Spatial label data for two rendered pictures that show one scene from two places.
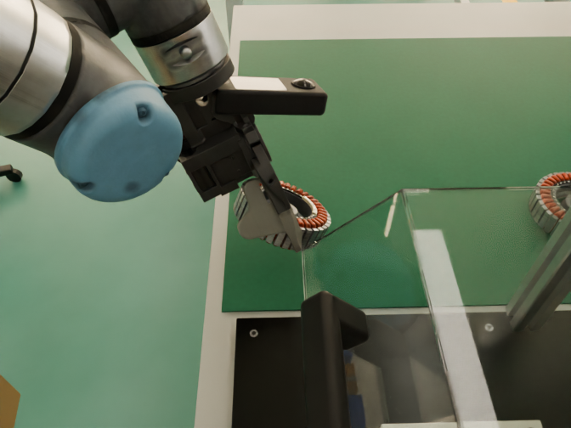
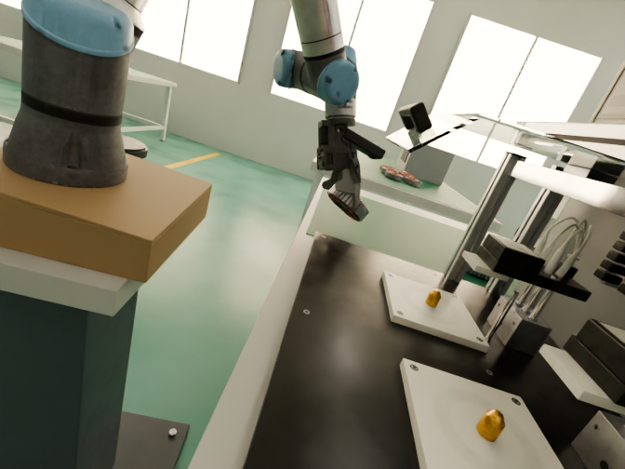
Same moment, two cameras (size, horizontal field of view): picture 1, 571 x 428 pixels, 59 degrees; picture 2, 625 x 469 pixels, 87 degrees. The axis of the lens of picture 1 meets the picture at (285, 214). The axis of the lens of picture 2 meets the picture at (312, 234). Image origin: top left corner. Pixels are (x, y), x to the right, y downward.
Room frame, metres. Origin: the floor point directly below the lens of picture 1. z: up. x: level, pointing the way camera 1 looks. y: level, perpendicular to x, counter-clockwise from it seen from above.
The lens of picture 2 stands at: (-0.42, 0.05, 1.02)
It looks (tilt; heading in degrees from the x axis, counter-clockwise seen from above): 20 degrees down; 1
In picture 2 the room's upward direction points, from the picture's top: 18 degrees clockwise
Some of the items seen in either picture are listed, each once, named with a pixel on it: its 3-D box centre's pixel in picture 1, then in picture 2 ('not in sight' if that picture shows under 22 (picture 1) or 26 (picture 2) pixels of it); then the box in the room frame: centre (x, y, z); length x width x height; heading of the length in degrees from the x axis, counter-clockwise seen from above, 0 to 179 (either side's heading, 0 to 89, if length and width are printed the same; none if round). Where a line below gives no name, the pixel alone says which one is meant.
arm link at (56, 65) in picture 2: not in sight; (80, 49); (0.04, 0.43, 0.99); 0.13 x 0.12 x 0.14; 37
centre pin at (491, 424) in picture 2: not in sight; (492, 422); (-0.15, -0.17, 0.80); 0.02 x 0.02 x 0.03
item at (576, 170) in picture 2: not in sight; (586, 178); (0.18, -0.34, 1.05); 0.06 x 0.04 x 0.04; 1
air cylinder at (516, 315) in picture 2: not in sight; (516, 323); (0.09, -0.31, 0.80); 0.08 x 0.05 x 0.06; 1
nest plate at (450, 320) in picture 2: not in sight; (429, 306); (0.09, -0.17, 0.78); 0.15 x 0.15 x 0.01; 1
